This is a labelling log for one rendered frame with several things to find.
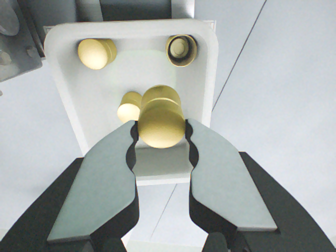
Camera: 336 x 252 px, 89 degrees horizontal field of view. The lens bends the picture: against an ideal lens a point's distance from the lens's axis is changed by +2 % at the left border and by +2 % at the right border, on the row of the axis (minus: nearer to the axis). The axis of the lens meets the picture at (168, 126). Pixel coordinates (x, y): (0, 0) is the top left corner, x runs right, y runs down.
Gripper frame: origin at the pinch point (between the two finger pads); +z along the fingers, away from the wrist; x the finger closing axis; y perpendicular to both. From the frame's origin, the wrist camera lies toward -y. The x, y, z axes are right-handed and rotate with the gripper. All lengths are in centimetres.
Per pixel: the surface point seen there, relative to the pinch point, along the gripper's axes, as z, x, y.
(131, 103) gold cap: 10.5, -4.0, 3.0
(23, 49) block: 7.9, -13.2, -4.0
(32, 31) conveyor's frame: 15.9, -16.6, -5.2
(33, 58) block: 8.7, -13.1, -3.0
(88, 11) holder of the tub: 16.0, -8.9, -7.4
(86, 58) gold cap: 10.4, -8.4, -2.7
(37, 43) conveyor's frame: 15.9, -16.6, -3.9
